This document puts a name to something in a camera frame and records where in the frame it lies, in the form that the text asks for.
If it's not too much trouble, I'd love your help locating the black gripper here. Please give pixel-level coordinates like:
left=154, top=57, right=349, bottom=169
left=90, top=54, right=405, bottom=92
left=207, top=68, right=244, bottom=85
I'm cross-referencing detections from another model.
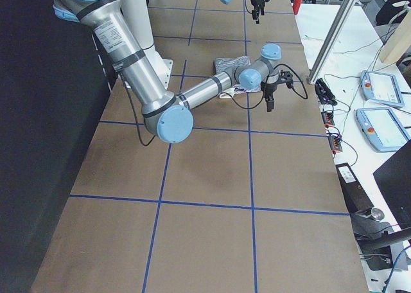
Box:
left=261, top=75, right=278, bottom=112
left=250, top=0, right=265, bottom=24

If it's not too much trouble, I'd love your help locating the blue white striped polo shirt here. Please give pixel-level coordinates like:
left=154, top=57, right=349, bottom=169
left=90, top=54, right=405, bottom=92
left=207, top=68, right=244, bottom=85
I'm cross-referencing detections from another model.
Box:
left=214, top=55, right=261, bottom=98

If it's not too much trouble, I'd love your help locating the black tool on desk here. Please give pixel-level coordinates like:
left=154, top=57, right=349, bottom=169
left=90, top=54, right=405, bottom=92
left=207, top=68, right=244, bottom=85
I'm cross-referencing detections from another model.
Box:
left=315, top=78, right=338, bottom=105

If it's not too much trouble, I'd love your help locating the upper orange black connector block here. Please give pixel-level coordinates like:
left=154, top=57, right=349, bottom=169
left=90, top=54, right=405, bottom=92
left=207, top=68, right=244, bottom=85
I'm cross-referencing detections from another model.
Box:
left=321, top=111, right=335, bottom=128

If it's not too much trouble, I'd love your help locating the orange black connector block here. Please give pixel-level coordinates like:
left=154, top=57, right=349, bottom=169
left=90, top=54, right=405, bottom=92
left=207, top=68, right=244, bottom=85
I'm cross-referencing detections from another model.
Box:
left=328, top=133, right=342, bottom=154
left=321, top=111, right=335, bottom=128

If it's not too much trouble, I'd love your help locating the lower orange black connector block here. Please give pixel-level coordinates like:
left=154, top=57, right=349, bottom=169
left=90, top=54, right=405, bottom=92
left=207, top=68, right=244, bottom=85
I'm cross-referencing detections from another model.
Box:
left=328, top=133, right=342, bottom=154

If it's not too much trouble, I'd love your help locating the upper teach pendant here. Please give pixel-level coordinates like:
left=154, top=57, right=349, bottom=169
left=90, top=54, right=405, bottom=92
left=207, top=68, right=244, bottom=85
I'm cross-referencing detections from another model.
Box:
left=360, top=70, right=405, bottom=108

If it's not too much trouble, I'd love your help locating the teach pendant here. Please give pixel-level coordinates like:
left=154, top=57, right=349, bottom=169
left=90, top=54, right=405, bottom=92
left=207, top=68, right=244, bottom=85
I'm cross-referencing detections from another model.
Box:
left=355, top=107, right=410, bottom=152
left=360, top=70, right=405, bottom=108

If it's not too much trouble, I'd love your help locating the lower teach pendant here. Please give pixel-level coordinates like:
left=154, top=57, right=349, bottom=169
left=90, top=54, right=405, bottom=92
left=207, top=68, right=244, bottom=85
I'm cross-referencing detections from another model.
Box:
left=355, top=107, right=410, bottom=152

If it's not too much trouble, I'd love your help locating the wooden board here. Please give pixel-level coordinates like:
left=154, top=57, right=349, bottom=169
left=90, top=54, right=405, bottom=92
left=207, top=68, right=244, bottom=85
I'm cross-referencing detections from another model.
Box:
left=380, top=1, right=410, bottom=64

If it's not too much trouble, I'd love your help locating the black power box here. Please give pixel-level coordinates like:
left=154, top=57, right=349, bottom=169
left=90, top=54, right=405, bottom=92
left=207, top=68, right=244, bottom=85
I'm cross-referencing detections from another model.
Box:
left=336, top=163, right=374, bottom=213

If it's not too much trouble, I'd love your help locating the black monitor corner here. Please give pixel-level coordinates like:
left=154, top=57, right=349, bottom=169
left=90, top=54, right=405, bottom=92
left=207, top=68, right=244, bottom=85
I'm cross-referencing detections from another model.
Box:
left=373, top=141, right=410, bottom=227

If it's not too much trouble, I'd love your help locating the aluminium frame post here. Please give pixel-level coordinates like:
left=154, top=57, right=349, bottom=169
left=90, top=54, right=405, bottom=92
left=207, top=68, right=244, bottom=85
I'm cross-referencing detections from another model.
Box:
left=308, top=0, right=357, bottom=84

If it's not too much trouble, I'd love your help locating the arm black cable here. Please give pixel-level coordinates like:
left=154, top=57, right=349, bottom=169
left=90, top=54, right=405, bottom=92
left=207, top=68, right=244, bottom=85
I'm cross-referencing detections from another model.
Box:
left=121, top=61, right=309, bottom=147

